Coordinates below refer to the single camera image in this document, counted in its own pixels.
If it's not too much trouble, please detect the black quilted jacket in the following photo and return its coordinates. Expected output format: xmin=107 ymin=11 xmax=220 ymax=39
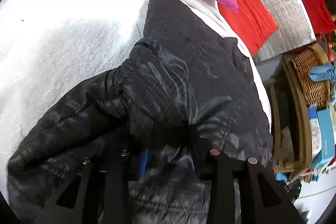
xmin=7 ymin=0 xmax=272 ymax=223

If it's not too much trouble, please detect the blue white box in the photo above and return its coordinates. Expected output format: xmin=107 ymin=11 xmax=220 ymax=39
xmin=307 ymin=105 xmax=335 ymax=170

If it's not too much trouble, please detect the wicker basket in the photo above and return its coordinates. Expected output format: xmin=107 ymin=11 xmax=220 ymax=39
xmin=291 ymin=48 xmax=331 ymax=111

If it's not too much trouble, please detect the wooden shelf unit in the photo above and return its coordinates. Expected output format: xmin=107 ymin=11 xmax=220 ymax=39
xmin=263 ymin=43 xmax=330 ymax=182

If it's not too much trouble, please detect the light blue cloth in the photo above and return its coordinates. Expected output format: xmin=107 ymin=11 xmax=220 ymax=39
xmin=309 ymin=62 xmax=335 ymax=82

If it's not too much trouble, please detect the white bed blanket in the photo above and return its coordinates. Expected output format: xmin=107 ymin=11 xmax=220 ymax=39
xmin=0 ymin=0 xmax=272 ymax=204

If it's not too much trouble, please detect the red pillow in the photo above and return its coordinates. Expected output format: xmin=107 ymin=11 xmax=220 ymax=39
xmin=218 ymin=0 xmax=278 ymax=57

